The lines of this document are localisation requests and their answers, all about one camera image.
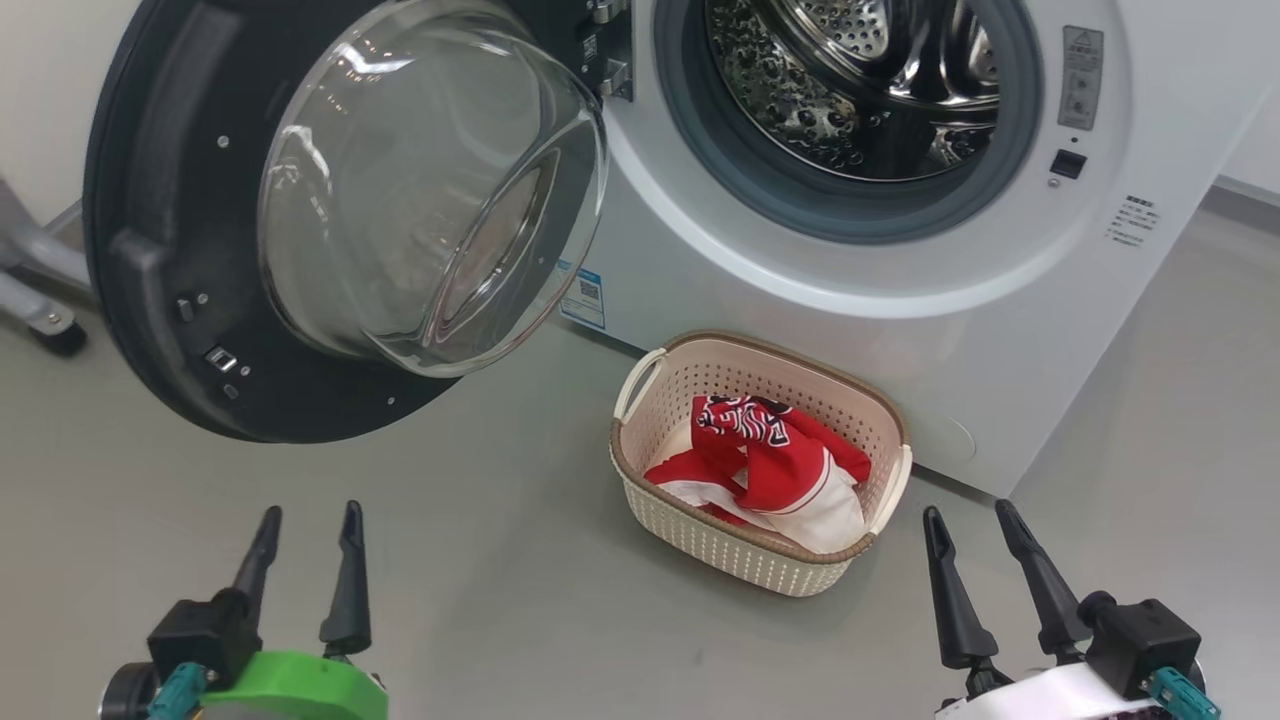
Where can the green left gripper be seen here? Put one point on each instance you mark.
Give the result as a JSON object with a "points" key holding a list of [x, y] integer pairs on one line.
{"points": [[300, 690]]}

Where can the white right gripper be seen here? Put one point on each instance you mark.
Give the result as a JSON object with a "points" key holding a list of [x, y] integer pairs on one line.
{"points": [[1040, 700]]}

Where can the red and white garment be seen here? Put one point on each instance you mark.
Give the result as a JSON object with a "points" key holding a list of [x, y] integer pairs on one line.
{"points": [[820, 520]]}

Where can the red garment with black print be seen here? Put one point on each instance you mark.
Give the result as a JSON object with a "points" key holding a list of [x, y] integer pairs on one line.
{"points": [[745, 425]]}

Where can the black-rimmed glass washer door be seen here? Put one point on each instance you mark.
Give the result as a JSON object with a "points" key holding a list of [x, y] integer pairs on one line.
{"points": [[180, 200]]}

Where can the white front-load washing machine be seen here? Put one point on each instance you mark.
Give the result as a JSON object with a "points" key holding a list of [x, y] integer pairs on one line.
{"points": [[1000, 340]]}

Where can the cream perforated laundry basket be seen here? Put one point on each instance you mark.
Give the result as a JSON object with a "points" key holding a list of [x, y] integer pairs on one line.
{"points": [[700, 540]]}

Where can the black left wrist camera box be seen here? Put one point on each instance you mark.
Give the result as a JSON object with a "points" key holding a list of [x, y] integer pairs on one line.
{"points": [[200, 635]]}

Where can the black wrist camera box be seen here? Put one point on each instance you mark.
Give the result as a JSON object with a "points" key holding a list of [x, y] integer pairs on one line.
{"points": [[1145, 640], [200, 635]]}

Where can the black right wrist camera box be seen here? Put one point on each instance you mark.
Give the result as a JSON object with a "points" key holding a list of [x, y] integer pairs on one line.
{"points": [[1145, 640]]}

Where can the grey caster foot frame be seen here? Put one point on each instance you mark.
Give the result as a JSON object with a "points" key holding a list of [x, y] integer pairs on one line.
{"points": [[40, 270]]}

